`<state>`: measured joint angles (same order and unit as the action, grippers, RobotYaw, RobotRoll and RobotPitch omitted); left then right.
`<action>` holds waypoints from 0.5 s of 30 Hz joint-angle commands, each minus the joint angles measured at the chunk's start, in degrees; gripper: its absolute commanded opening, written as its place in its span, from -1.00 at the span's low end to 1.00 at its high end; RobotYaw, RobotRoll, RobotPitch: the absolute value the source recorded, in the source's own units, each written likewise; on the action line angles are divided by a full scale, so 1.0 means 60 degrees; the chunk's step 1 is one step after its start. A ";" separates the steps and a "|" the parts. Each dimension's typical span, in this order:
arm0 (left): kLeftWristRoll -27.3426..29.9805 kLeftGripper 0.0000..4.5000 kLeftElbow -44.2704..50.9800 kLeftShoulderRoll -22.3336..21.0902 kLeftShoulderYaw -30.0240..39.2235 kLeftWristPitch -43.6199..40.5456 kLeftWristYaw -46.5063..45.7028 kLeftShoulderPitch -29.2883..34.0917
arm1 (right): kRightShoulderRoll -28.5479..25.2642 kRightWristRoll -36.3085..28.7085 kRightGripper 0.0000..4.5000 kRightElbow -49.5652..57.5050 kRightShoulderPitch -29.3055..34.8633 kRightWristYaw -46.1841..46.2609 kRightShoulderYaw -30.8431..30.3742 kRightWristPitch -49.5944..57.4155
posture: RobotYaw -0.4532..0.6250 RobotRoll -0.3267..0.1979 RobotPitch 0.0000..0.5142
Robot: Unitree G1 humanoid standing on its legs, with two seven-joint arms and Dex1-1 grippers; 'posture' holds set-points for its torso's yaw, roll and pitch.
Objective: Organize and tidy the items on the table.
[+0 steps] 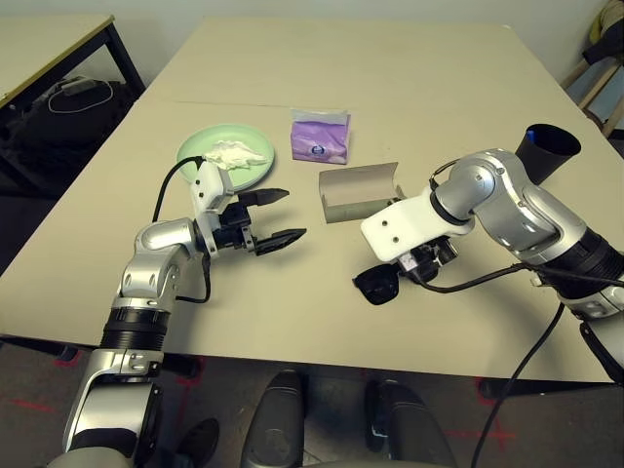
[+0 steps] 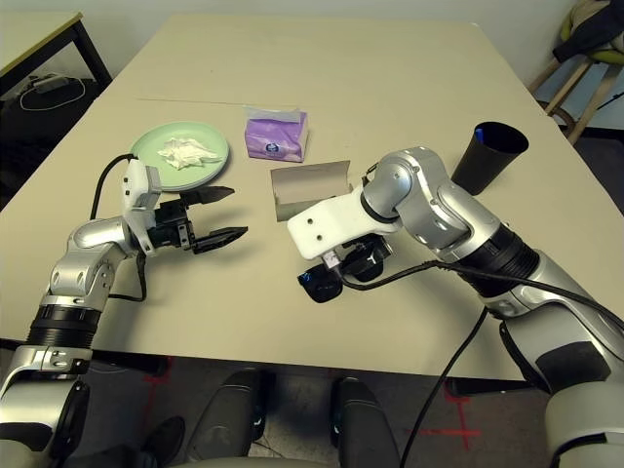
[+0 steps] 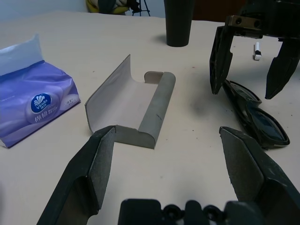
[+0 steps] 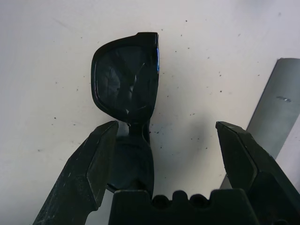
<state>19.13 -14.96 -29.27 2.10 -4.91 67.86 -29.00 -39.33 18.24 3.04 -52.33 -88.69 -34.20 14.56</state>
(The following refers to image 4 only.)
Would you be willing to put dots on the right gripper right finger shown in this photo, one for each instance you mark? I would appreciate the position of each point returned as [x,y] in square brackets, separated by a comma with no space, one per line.
[257,168]

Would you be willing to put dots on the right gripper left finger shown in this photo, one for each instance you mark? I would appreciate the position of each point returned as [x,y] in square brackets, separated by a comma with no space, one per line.
[82,168]

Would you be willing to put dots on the grey glasses case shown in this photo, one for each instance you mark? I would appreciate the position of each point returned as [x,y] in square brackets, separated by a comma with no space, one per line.
[276,105]

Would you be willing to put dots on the black sunglasses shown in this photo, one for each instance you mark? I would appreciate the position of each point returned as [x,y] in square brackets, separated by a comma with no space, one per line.
[124,82]

